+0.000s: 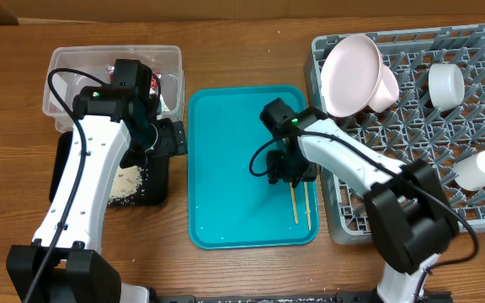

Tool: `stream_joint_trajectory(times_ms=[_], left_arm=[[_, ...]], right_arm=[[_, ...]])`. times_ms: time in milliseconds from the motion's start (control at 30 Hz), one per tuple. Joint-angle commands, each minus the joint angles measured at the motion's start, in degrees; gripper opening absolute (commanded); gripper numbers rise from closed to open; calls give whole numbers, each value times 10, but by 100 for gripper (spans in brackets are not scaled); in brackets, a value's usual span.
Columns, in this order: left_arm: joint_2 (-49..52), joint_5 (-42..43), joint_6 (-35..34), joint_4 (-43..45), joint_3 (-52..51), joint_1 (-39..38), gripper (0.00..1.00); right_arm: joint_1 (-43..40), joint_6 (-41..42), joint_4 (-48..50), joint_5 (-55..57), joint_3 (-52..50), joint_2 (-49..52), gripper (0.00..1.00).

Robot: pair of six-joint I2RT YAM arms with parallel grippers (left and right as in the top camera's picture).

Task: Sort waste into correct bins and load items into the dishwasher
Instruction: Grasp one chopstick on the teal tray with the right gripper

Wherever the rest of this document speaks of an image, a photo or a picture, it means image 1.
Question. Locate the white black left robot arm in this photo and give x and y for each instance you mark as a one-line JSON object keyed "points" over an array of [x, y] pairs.
{"points": [[113, 128]]}

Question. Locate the white plastic cup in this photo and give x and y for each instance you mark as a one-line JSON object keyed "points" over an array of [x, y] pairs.
{"points": [[470, 172]]}

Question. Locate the black plastic tray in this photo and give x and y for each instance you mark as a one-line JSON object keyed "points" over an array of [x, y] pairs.
{"points": [[155, 176]]}

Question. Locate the teal plastic serving tray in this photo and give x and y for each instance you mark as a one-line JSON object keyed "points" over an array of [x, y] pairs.
{"points": [[229, 205]]}

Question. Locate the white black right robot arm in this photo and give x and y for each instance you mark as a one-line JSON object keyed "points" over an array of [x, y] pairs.
{"points": [[411, 221]]}

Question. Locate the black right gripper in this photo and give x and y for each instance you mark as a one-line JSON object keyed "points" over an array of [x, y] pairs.
{"points": [[276, 173]]}

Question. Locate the white paper napkin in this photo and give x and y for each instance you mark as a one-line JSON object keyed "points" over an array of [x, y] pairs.
{"points": [[163, 107]]}

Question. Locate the clear plastic waste bin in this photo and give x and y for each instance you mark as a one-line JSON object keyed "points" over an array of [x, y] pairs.
{"points": [[165, 60]]}

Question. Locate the grey-green ceramic bowl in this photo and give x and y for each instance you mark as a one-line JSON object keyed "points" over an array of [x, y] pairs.
{"points": [[446, 86]]}

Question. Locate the pink bowl with rice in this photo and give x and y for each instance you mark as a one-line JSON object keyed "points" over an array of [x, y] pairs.
{"points": [[387, 93]]}

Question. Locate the crumpled foil wrapper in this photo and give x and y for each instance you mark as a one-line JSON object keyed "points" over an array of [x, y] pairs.
{"points": [[156, 88]]}

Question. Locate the pile of spilled rice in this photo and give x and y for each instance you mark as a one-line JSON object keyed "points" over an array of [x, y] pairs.
{"points": [[127, 187]]}

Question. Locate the wooden chopstick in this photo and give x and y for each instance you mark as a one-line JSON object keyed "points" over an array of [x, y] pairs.
{"points": [[307, 204], [293, 202]]}

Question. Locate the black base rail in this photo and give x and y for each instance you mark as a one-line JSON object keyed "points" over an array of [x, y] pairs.
{"points": [[268, 298]]}

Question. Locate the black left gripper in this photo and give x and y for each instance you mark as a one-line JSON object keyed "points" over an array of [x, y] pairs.
{"points": [[173, 136]]}

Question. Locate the grey plastic dish rack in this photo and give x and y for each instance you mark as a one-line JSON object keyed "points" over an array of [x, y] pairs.
{"points": [[412, 128]]}

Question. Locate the large white round plate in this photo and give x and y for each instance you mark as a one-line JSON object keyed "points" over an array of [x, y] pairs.
{"points": [[351, 75]]}

